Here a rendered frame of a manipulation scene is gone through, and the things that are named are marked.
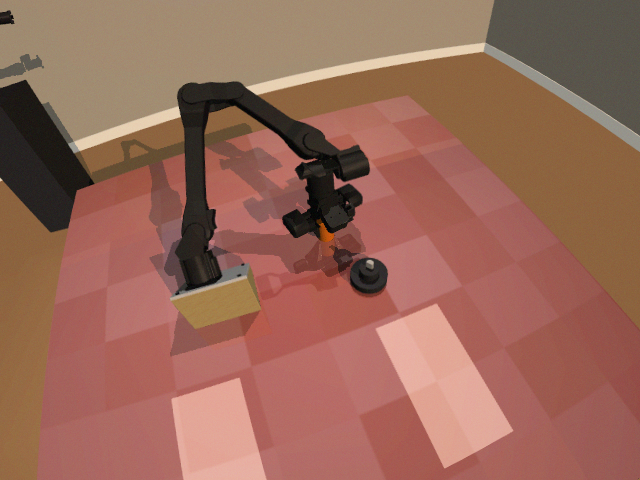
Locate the orange knob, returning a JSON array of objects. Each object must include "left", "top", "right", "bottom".
[{"left": 316, "top": 218, "right": 334, "bottom": 242}]

